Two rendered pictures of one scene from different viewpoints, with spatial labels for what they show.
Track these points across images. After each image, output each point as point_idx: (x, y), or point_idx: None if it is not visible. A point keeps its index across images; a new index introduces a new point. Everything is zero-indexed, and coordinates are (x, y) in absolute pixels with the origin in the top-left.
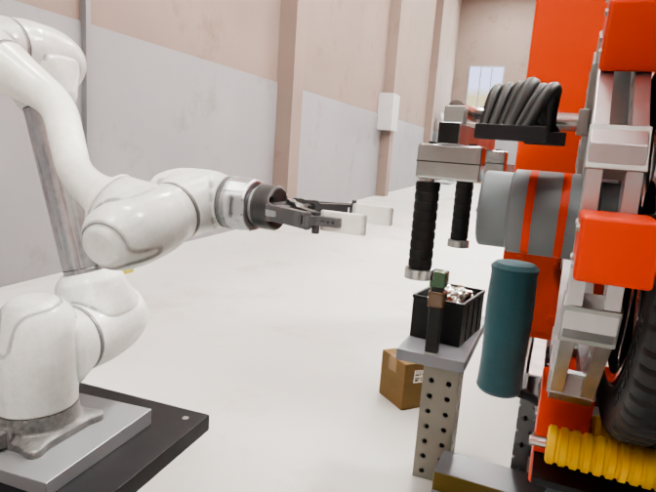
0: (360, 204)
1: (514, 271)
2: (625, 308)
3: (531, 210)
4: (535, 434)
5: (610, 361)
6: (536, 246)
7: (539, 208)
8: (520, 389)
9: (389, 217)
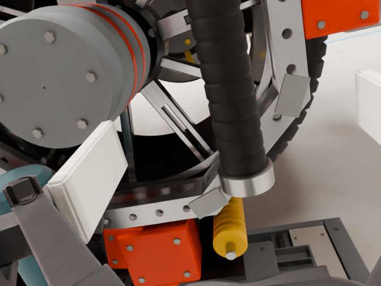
0: (73, 165)
1: (49, 177)
2: (67, 158)
3: (131, 47)
4: (229, 248)
5: (144, 180)
6: (132, 97)
7: (131, 42)
8: None
9: (120, 146)
